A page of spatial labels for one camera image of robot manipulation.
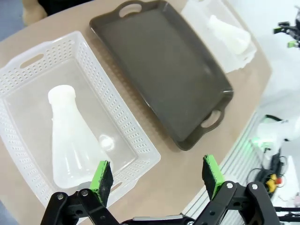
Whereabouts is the person's right hand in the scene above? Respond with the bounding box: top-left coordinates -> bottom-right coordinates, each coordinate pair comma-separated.
23,0 -> 49,24

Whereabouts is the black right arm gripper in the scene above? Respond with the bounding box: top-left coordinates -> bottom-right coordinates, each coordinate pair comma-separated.
273,21 -> 300,50

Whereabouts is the yellow and red connector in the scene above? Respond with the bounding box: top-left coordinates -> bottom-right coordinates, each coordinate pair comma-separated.
267,174 -> 283,192

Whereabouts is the black cable bundle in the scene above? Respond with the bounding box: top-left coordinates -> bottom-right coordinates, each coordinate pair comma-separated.
248,153 -> 290,195

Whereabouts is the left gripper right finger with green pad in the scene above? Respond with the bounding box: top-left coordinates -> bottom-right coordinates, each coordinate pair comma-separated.
194,154 -> 282,225

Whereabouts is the person's dark clothed torso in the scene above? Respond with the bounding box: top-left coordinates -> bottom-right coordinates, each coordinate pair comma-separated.
43,0 -> 75,17

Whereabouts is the large white perforated plastic basket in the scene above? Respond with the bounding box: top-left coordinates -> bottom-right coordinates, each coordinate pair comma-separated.
0,30 -> 162,208

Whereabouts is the translucent white Erlenmeyer flask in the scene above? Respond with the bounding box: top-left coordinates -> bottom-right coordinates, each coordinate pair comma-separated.
206,15 -> 251,54
48,84 -> 113,189

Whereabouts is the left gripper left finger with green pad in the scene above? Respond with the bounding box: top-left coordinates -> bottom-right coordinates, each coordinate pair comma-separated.
41,160 -> 122,225

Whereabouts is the aluminium table frame rail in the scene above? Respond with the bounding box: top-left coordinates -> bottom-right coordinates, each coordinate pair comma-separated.
181,112 -> 267,225

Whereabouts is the dark grey handled tray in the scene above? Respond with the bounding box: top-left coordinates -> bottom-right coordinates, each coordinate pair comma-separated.
89,0 -> 234,152

